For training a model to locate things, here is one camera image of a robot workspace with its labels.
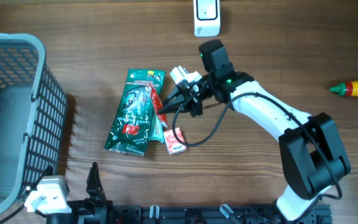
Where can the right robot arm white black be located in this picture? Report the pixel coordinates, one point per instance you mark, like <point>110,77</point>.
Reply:
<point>312,153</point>

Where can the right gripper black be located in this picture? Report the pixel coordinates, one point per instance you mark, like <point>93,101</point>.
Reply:
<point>192,102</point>

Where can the dark green 3M package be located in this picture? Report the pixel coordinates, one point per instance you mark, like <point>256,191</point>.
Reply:
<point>130,130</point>

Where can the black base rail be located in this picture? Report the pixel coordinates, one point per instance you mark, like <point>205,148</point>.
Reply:
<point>197,214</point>

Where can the grey plastic shopping basket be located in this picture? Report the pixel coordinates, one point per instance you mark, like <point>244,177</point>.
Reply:
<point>33,108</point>

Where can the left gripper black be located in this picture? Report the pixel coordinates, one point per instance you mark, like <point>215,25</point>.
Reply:
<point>87,207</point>

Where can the red Nescafe sachet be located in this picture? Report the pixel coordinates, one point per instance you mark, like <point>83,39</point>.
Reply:
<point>157,104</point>

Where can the small red white box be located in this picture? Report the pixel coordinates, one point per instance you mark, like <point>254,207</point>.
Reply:
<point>171,142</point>

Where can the light green wipes packet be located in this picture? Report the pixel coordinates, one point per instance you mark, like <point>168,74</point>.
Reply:
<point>156,130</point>

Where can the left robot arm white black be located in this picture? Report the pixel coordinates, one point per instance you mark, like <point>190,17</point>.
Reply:
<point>70,218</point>

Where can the white barcode scanner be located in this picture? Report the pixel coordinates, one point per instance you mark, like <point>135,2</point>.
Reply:
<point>207,18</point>

